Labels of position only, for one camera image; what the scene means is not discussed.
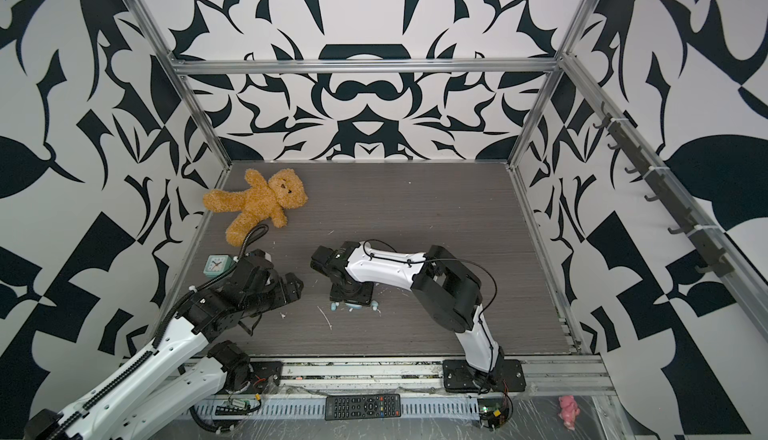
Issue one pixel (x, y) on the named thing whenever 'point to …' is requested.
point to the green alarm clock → (217, 264)
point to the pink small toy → (569, 411)
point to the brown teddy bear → (259, 202)
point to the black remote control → (362, 407)
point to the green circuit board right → (492, 412)
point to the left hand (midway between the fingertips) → (291, 284)
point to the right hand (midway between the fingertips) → (345, 302)
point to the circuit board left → (235, 407)
